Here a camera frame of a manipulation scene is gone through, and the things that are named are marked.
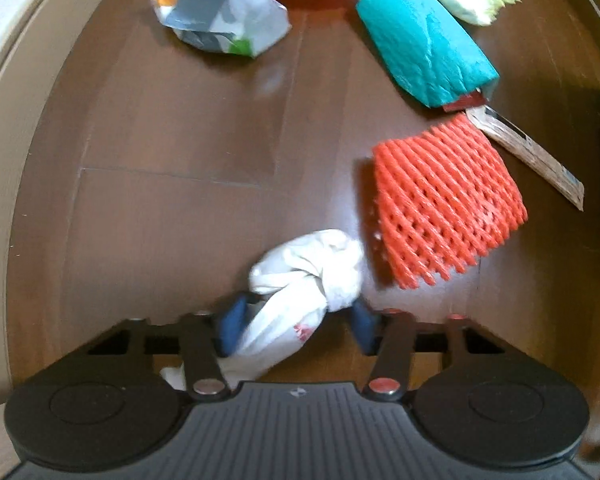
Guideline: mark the brown paper wrapper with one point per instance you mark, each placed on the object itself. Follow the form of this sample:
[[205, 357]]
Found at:
[[527, 152]]

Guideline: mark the grey white printed plastic bag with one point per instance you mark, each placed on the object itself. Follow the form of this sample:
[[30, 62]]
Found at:
[[215, 5]]

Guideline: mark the white knotted plastic bag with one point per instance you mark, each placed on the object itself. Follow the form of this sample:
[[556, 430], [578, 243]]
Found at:
[[300, 285]]

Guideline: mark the red snack wrapper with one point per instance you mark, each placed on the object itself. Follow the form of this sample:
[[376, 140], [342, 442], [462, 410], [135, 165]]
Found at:
[[464, 101]]

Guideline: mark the orange foam fruit net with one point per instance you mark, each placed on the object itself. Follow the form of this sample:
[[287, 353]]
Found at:
[[440, 200]]

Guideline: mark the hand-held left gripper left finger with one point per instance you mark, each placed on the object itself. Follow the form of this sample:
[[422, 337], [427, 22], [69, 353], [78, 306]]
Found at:
[[232, 324]]

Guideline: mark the teal foam sheet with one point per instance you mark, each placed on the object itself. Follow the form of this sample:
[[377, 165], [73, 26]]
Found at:
[[422, 40]]

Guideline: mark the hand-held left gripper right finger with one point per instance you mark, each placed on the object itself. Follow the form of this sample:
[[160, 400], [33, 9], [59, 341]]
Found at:
[[363, 329]]

